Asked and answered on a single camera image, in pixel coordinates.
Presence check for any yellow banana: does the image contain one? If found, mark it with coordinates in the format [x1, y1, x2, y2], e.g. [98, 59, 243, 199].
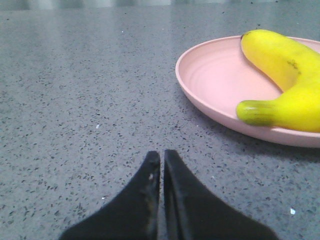
[236, 29, 320, 133]

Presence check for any grey curtain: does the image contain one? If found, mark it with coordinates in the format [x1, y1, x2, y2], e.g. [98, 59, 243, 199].
[0, 0, 320, 11]

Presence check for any pink plate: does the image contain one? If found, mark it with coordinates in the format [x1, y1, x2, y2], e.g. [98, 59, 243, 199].
[175, 35, 320, 148]

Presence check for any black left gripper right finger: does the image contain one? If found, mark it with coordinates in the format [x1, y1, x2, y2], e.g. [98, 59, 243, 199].
[164, 149, 278, 240]

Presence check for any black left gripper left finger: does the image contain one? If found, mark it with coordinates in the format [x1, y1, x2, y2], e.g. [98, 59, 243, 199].
[60, 151, 160, 240]

